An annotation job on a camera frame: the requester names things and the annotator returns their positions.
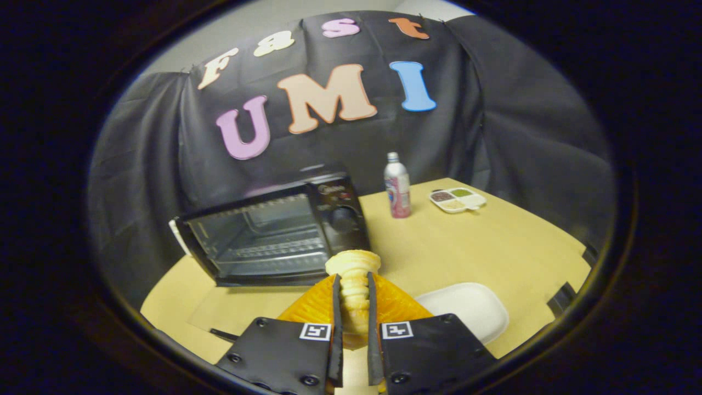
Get black table clamp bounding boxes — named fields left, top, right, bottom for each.
left=547, top=282, right=578, bottom=318

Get pink labelled drink bottle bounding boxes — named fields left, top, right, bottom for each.
left=384, top=152, right=412, bottom=219

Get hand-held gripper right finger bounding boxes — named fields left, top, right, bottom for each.
left=366, top=271, right=497, bottom=395

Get black backdrop cloth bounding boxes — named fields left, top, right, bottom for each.
left=88, top=10, right=616, bottom=308

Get white oblong plate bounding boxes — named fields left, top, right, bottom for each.
left=415, top=283, right=509, bottom=345

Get black toaster oven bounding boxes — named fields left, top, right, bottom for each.
left=169, top=171, right=371, bottom=287

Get white divided condiment tray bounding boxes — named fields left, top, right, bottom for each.
left=429, top=187, right=487, bottom=214

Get spiral pastry horn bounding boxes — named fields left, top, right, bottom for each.
left=325, top=250, right=382, bottom=350

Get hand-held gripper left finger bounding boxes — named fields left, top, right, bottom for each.
left=216, top=273, right=344, bottom=395

